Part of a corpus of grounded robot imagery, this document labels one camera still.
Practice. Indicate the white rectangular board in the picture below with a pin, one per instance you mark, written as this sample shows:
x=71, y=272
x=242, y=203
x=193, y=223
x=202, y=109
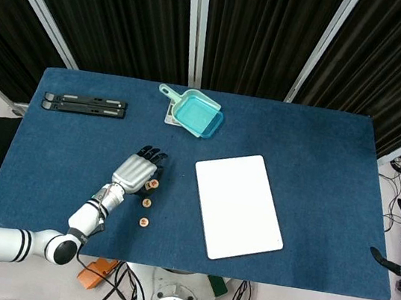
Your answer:
x=237, y=204

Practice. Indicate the dark green flat object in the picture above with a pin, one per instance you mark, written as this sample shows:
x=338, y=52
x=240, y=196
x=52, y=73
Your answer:
x=218, y=286

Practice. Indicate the orange floor device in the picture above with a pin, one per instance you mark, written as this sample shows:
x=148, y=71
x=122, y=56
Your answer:
x=95, y=274

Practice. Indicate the teal plastic tray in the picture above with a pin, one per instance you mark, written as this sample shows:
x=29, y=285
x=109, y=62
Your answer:
x=213, y=129

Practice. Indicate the mint green plastic scoop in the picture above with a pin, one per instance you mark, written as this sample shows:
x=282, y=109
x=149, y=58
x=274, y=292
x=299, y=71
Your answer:
x=167, y=91

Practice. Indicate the blue felt table cloth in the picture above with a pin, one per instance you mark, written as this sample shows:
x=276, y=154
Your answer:
x=72, y=146

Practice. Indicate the black folded laptop stand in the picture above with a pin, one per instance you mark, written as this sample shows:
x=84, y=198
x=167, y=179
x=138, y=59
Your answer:
x=86, y=109

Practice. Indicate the small silver digital scale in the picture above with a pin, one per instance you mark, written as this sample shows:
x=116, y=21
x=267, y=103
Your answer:
x=169, y=119

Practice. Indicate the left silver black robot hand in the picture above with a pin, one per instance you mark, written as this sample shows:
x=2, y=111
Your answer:
x=135, y=172

